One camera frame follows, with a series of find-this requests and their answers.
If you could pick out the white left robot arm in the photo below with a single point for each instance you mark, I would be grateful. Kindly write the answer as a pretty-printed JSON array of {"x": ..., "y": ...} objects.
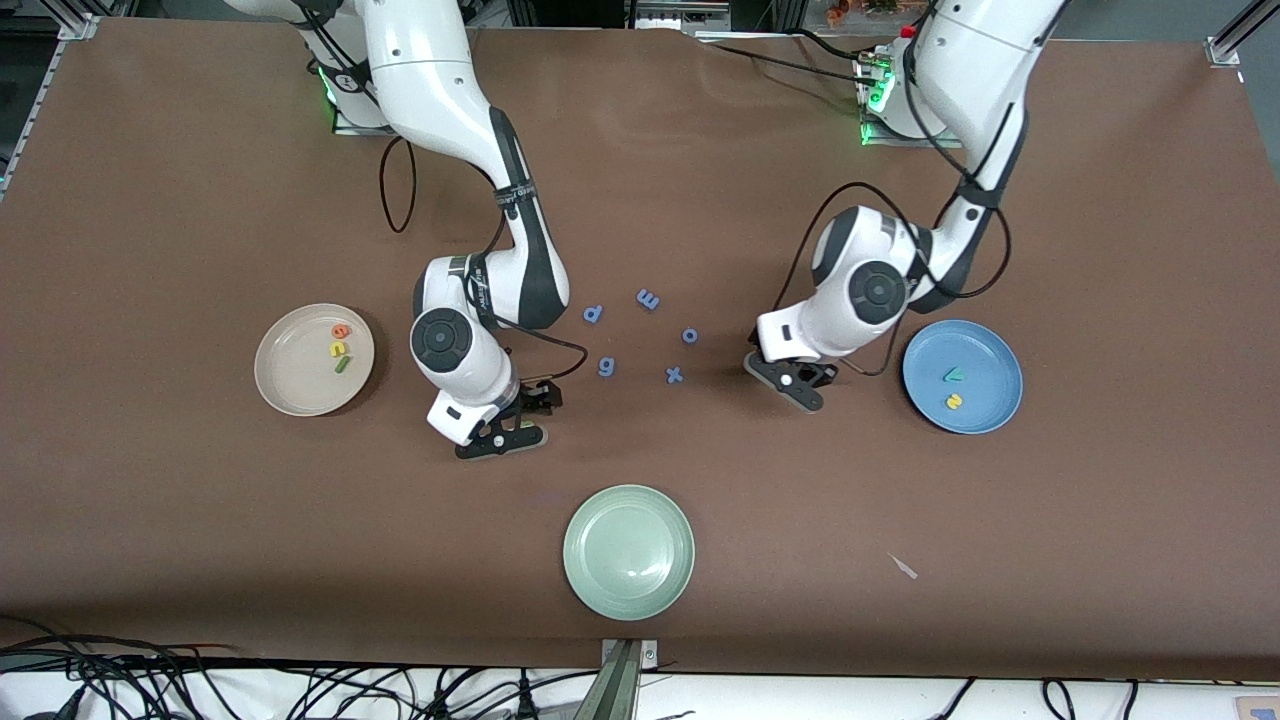
[{"x": 960, "y": 70}]

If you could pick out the large aluminium corner rail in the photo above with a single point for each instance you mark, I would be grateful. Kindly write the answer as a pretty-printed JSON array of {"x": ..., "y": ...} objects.
[{"x": 1225, "y": 50}]

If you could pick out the blue letter d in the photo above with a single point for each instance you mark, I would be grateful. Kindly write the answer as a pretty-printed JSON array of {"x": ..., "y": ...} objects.
[{"x": 592, "y": 314}]

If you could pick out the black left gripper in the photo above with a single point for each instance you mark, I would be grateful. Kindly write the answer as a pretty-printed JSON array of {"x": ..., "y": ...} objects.
[{"x": 824, "y": 379}]

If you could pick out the silver post bracket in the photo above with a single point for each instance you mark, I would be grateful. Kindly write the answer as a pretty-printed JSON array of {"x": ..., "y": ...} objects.
[{"x": 648, "y": 655}]

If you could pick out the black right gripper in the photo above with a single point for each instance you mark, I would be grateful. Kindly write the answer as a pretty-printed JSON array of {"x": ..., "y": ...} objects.
[{"x": 531, "y": 397}]

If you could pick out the aluminium profile post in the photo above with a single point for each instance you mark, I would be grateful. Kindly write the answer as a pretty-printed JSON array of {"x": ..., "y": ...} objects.
[{"x": 615, "y": 690}]

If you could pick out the beige brown plate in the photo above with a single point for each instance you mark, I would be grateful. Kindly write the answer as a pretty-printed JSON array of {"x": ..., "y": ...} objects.
[{"x": 300, "y": 375}]

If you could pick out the brown paper table cover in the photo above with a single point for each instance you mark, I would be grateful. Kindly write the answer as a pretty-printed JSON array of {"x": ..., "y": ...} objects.
[{"x": 640, "y": 200}]

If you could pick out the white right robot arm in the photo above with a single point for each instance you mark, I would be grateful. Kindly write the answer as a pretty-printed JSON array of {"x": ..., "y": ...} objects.
[{"x": 430, "y": 70}]

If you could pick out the blue letter m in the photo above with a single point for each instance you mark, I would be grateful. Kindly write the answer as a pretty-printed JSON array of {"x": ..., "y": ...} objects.
[{"x": 648, "y": 299}]

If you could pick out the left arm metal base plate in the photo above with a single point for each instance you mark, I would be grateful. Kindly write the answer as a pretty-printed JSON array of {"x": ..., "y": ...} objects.
[{"x": 890, "y": 141}]

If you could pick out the small grey tape scrap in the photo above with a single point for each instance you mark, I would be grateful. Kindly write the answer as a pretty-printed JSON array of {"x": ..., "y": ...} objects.
[{"x": 903, "y": 566}]

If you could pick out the small aluminium corner bracket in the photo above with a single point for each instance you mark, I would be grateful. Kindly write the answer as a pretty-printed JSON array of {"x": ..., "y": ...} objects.
[{"x": 80, "y": 25}]

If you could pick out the grey metal frame piece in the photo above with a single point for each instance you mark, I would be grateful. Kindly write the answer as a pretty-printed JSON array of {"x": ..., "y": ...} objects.
[{"x": 680, "y": 15}]

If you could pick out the pale green plate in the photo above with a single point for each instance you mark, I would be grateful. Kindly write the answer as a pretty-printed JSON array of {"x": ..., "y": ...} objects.
[{"x": 628, "y": 552}]

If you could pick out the tan cardboard box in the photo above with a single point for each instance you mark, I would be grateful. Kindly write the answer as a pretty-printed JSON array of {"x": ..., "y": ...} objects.
[{"x": 1260, "y": 708}]

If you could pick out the blue plate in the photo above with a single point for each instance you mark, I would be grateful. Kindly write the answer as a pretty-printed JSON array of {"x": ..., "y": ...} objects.
[{"x": 990, "y": 400}]

